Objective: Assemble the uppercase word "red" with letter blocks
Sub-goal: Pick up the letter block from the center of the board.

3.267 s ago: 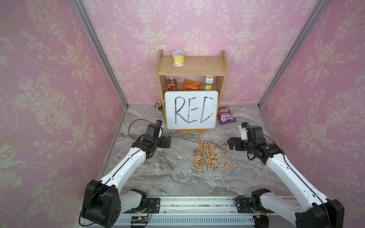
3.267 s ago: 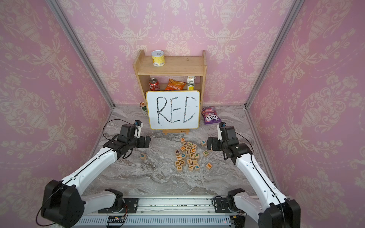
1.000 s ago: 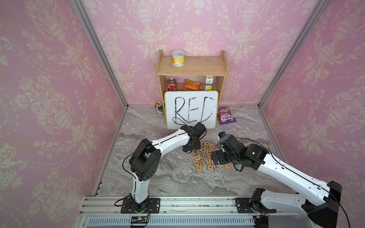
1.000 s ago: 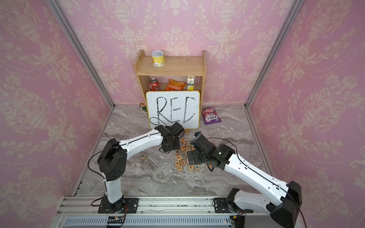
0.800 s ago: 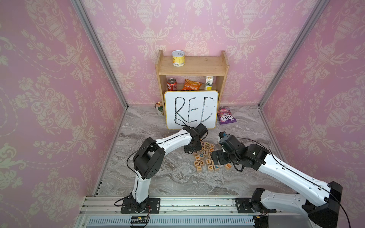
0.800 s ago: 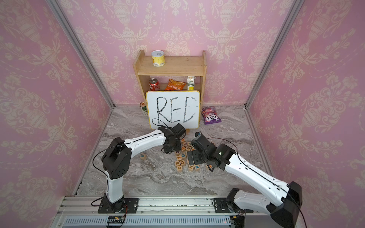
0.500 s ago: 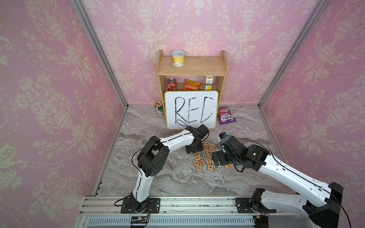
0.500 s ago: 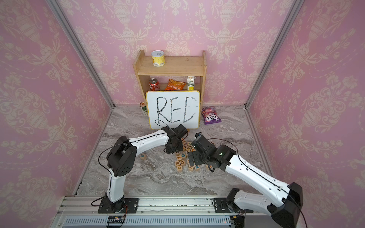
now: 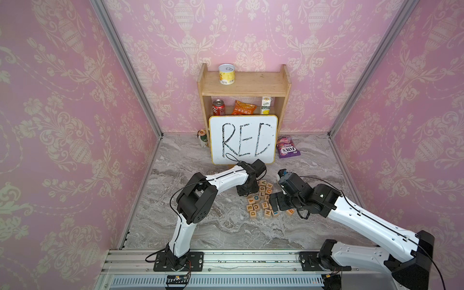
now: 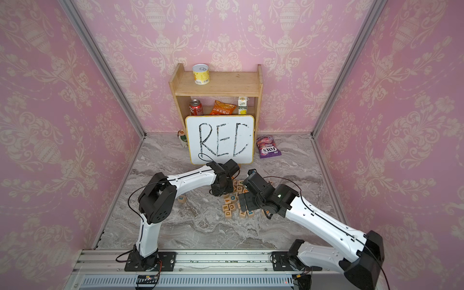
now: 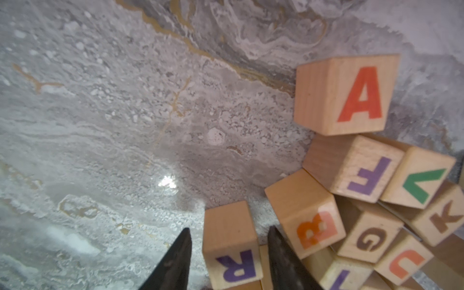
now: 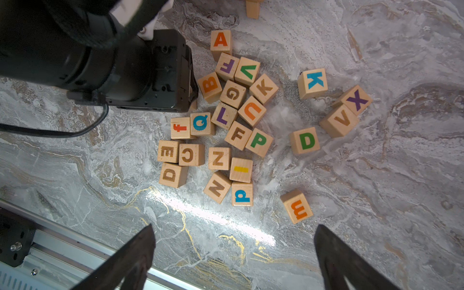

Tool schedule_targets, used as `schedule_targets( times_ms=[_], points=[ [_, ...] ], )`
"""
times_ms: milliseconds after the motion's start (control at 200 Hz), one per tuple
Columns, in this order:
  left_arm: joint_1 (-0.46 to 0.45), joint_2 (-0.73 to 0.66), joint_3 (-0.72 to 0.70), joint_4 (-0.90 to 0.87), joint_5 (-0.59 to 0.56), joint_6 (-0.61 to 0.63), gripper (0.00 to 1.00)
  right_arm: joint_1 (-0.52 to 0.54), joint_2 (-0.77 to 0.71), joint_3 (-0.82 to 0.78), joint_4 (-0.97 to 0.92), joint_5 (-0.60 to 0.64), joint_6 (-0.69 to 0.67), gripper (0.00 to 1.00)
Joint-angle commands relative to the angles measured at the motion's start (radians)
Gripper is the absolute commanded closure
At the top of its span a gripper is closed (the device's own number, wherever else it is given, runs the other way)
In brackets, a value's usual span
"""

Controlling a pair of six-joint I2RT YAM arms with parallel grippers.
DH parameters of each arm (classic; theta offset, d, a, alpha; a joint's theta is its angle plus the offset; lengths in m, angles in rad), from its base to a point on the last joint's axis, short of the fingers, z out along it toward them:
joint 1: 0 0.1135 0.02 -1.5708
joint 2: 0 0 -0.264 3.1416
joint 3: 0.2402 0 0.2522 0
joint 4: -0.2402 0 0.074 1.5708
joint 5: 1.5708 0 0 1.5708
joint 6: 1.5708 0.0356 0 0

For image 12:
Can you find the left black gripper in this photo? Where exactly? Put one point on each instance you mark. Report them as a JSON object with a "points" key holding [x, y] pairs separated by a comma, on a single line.
{"points": [[154, 75]]}

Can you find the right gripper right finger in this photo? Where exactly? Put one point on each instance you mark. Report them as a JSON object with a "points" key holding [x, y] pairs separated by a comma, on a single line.
{"points": [[340, 264]]}

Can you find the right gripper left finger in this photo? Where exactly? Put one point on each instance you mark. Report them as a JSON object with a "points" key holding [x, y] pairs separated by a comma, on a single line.
{"points": [[127, 268]]}

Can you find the green D letter block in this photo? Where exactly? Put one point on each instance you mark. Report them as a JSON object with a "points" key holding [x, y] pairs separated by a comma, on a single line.
{"points": [[304, 141]]}

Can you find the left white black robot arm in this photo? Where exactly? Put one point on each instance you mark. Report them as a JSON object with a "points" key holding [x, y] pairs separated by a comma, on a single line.
{"points": [[81, 47]]}

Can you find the orange B letter block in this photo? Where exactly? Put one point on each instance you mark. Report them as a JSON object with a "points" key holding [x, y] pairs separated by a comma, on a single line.
{"points": [[210, 87]]}

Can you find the red f letter block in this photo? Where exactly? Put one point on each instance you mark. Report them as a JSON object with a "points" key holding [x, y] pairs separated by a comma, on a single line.
{"points": [[180, 129]]}

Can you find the blue Q letter block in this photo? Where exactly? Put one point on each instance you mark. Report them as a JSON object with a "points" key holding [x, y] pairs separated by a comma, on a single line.
{"points": [[201, 125]]}

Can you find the purple F letter block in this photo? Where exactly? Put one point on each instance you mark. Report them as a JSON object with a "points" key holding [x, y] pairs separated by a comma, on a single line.
{"points": [[226, 67]]}

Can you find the purple L letter block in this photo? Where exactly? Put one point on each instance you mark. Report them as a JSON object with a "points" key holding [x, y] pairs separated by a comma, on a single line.
{"points": [[224, 116]]}

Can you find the brown G letter block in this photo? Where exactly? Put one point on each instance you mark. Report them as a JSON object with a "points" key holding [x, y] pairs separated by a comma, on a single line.
{"points": [[233, 94]]}

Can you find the brown E letter block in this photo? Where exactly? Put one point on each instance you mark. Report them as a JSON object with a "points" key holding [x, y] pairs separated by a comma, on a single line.
{"points": [[168, 151]]}

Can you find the red A letter block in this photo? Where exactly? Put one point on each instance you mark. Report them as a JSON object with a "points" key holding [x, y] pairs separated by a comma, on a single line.
{"points": [[221, 42]]}

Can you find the orange E letter block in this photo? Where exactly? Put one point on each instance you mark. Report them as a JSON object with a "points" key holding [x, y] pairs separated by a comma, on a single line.
{"points": [[296, 206]]}

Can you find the brown C letter block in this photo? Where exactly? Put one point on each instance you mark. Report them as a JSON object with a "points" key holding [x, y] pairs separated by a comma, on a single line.
{"points": [[192, 155]]}

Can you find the green V letter block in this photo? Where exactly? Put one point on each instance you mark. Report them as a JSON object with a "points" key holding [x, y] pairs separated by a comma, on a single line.
{"points": [[247, 71]]}

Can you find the brown F letter block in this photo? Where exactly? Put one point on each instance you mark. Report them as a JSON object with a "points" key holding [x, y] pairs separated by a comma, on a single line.
{"points": [[238, 135]]}

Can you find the orange U letter block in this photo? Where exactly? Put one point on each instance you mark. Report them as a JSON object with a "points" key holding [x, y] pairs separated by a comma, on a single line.
{"points": [[252, 111]]}

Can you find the upper brown N letter block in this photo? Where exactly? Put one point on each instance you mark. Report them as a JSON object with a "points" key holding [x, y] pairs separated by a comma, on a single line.
{"points": [[219, 158]]}

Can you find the brown n letter block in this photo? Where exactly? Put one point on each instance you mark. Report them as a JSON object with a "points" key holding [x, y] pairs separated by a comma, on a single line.
{"points": [[219, 158], [217, 187]]}

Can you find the brown D letter block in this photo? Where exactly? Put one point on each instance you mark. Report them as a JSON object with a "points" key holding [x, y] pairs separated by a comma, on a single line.
{"points": [[173, 175]]}

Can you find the brown K letter block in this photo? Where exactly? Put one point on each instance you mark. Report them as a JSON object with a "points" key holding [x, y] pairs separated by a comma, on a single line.
{"points": [[264, 89]]}

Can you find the green P letter block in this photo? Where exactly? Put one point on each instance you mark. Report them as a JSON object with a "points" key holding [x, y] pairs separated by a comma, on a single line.
{"points": [[259, 142]]}

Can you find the yellow I letter block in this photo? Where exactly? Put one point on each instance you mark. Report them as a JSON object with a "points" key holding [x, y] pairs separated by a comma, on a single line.
{"points": [[241, 170]]}

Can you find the lower brown N letter block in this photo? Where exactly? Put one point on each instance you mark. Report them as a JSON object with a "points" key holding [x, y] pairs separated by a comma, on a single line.
{"points": [[217, 187]]}

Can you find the blue P letter block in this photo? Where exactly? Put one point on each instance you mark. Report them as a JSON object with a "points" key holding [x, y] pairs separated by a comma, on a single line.
{"points": [[242, 194]]}

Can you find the blue K letter block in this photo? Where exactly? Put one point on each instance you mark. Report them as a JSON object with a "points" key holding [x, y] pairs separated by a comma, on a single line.
{"points": [[312, 83]]}

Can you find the brown V letter block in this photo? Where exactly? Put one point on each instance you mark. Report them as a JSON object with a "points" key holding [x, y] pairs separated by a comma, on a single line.
{"points": [[339, 122]]}

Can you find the purple X letter block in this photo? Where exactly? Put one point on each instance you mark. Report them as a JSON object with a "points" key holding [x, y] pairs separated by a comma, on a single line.
{"points": [[356, 99]]}

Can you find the wooden whiteboard stand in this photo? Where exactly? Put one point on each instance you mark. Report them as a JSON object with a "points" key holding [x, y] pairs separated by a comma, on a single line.
{"points": [[253, 8]]}

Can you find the aluminium rail frame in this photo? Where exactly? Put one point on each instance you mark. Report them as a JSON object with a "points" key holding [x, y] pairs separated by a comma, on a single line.
{"points": [[60, 258]]}

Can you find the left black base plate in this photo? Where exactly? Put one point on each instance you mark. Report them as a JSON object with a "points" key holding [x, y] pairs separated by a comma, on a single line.
{"points": [[17, 235]]}

